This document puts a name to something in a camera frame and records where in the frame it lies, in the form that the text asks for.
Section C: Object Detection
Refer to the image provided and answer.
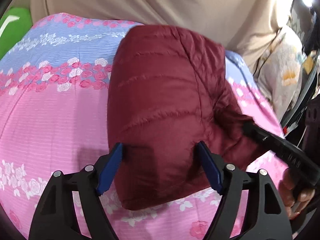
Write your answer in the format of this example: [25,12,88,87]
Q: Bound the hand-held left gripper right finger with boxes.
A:
[196,141,293,240]

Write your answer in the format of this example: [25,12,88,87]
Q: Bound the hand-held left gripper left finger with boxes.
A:
[29,142,124,240]

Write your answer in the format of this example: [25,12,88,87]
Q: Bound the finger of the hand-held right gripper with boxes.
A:
[241,122,273,143]

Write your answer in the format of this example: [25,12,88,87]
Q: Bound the maroon puffer jacket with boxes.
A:
[107,25,269,211]

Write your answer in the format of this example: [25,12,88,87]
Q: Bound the dark hanging clothes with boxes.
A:
[281,0,320,155]

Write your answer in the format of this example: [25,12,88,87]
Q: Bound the person's right hand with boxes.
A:
[278,167,317,219]

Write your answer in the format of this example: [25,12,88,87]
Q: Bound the grey floral blanket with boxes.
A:
[252,25,311,121]

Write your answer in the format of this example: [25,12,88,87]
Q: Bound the pink floral bed sheet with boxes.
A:
[0,12,298,240]

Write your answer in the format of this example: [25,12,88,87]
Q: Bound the tan hanging tag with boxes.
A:
[302,56,317,74]

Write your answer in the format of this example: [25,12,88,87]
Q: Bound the beige draped cloth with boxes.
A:
[30,0,301,66]

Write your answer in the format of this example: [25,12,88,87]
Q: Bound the green pillow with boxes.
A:
[0,7,34,59]

